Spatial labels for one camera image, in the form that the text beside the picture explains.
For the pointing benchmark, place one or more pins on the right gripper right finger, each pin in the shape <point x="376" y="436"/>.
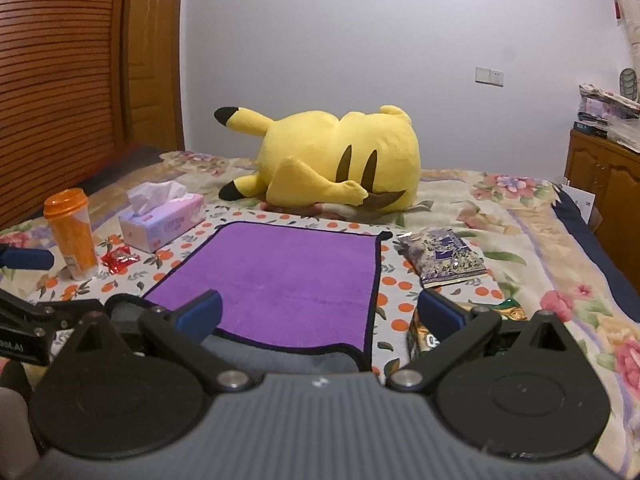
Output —
<point x="462" y="336"/>

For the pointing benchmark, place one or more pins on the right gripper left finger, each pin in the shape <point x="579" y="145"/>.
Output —
<point x="177" y="336"/>

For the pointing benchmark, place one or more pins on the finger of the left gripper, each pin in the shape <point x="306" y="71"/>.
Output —
<point x="17" y="258"/>

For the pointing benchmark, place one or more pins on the purple and grey towel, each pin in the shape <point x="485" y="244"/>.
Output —
<point x="294" y="300"/>

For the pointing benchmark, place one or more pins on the orange lidded plastic bottle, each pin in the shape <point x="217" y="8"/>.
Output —
<point x="68" y="216"/>

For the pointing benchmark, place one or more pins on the purple snack bag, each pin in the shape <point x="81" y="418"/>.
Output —
<point x="440" y="257"/>

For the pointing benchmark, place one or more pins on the orange print white cloth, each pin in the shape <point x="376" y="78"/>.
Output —
<point x="398" y="288"/>

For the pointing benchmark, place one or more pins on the small red snack packet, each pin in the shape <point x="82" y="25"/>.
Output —
<point x="119" y="259"/>

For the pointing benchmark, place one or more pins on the floral bed blanket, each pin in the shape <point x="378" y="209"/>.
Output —
<point x="532" y="263"/>

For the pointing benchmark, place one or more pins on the pink tissue box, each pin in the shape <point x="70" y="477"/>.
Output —
<point x="158" y="213"/>

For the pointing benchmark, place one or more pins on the dark blue bed sheet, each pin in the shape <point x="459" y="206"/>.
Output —
<point x="623" y="292"/>

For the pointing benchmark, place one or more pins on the white paper card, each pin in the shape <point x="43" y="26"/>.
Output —
<point x="584" y="200"/>

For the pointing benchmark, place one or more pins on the yellow Pikachu plush toy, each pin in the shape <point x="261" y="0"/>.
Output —
<point x="368" y="161"/>

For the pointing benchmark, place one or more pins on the wooden sideboard cabinet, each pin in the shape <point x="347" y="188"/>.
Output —
<point x="611" y="173"/>

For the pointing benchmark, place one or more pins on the wooden slatted headboard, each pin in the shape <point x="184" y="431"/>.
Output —
<point x="61" y="98"/>

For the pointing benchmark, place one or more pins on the stack of papers and books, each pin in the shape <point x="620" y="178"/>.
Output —
<point x="609" y="116"/>

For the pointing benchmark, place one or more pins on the wooden door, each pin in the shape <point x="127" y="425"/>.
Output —
<point x="150" y="73"/>

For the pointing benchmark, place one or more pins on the small grey desk fan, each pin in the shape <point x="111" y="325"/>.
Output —
<point x="629" y="84"/>

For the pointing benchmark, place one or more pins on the white wall switch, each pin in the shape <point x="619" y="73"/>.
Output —
<point x="489" y="76"/>

